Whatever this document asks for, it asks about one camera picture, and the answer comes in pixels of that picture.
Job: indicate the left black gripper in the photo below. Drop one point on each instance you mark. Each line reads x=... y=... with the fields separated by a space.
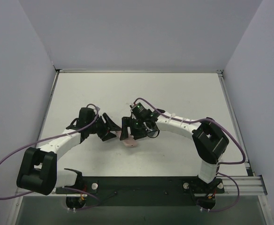
x=105 y=129

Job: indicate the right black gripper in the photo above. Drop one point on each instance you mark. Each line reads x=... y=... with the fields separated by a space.
x=132 y=128

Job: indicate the phone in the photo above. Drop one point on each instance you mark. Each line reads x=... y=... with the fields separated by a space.
x=129 y=142

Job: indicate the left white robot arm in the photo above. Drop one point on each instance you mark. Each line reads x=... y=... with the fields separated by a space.
x=38 y=171

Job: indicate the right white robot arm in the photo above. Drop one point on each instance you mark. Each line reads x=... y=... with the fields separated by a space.
x=209 y=140

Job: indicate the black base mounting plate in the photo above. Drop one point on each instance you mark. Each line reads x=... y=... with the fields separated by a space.
x=141 y=191

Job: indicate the aluminium table frame rail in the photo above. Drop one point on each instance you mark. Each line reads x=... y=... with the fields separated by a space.
x=251 y=184

